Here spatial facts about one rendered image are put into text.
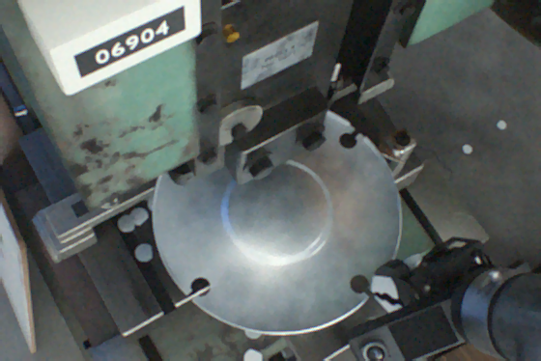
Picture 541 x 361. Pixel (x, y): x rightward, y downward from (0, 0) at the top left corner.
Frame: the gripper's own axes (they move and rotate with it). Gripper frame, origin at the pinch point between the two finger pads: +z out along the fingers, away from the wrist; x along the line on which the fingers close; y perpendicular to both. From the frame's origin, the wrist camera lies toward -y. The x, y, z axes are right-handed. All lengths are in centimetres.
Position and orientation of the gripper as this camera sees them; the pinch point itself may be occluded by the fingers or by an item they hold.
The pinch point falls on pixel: (375, 291)
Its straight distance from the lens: 83.8
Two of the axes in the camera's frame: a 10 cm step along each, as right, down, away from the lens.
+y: 8.3, -4.9, 2.6
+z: -2.9, 0.1, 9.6
